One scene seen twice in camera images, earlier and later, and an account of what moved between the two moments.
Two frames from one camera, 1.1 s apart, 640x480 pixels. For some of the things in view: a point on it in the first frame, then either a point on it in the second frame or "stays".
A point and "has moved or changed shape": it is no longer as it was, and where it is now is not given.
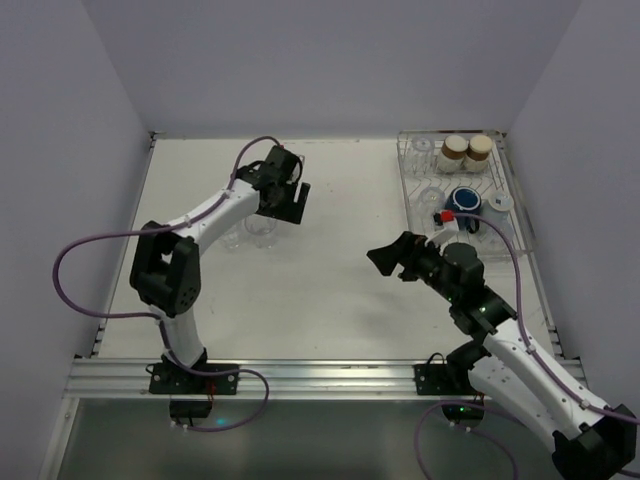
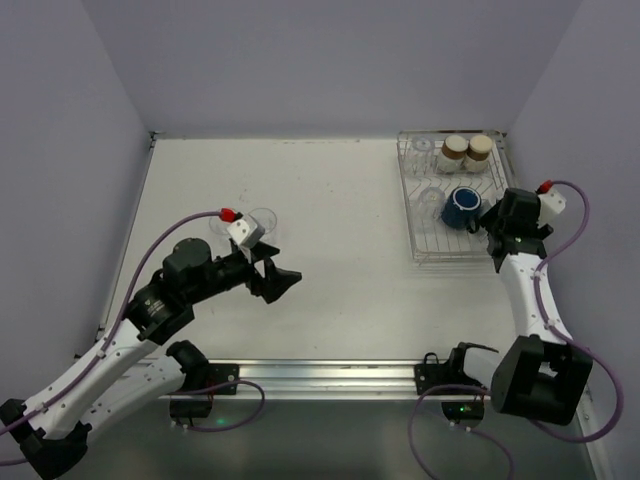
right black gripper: x=409 y=254 → x=493 y=226
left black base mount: x=191 y=392 stays
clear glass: x=232 y=236 has moved or changed shape
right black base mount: x=438 y=378 stays
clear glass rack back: x=422 y=156 stays
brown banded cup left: x=452 y=153 stays
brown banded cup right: x=479 y=148 stays
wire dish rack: x=464 y=186 stays
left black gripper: x=291 y=207 → x=258 y=273
